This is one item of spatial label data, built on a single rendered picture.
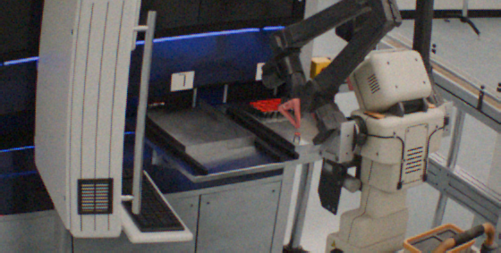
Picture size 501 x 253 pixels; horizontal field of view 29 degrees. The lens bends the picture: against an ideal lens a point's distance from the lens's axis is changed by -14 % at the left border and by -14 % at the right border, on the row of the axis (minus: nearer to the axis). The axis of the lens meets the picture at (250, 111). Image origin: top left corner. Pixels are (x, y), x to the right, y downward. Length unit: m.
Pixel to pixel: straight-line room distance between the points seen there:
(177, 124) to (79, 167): 0.83
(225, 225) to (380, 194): 1.06
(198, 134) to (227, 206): 0.47
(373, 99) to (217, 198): 1.11
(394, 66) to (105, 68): 0.81
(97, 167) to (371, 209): 0.82
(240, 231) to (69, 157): 1.32
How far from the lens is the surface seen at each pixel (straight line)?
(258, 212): 4.13
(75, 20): 2.81
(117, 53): 2.86
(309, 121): 3.88
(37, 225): 3.65
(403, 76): 3.07
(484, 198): 4.38
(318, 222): 5.13
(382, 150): 3.01
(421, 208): 5.41
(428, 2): 3.24
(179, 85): 3.70
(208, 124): 3.74
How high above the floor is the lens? 2.31
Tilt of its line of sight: 22 degrees down
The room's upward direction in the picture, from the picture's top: 7 degrees clockwise
